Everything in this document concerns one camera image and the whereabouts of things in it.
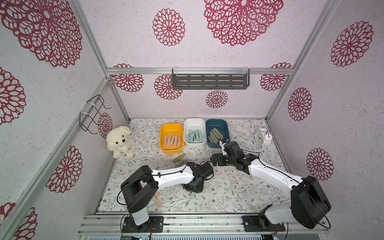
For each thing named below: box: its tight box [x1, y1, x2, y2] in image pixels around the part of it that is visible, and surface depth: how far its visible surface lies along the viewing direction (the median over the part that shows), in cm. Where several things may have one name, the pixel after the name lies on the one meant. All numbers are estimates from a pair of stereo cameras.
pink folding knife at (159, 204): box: [152, 195, 163, 208], surface depth 83 cm
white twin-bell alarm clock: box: [254, 127, 273, 146], surface depth 99 cm
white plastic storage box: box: [183, 118, 207, 144], surface depth 112 cm
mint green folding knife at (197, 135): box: [194, 130, 200, 143], surface depth 111 cm
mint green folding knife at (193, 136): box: [191, 131, 197, 143], surface depth 111 cm
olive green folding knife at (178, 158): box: [172, 153, 186, 163], surface depth 100 cm
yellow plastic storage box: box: [159, 123, 184, 155], surface depth 108 cm
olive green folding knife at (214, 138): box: [209, 131, 219, 144], surface depth 109 cm
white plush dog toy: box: [106, 125, 136, 160], surface depth 89 cm
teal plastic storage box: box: [206, 119, 231, 149], surface depth 115 cm
